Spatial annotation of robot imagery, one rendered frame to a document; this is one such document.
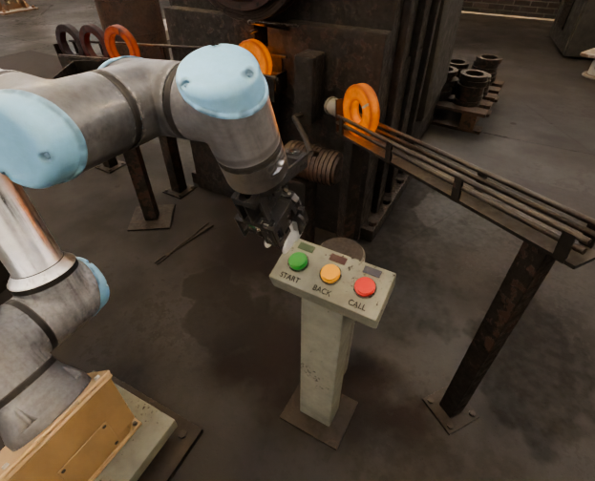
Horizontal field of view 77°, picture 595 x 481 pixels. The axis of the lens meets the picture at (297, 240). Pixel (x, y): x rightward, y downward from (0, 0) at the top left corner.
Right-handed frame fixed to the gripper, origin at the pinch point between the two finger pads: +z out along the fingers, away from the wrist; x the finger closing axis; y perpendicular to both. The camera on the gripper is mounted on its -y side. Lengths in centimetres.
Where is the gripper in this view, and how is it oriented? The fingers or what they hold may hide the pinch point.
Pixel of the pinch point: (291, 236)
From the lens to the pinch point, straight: 71.2
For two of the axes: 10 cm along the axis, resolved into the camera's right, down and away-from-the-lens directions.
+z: 1.8, 5.3, 8.3
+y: -4.5, 8.0, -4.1
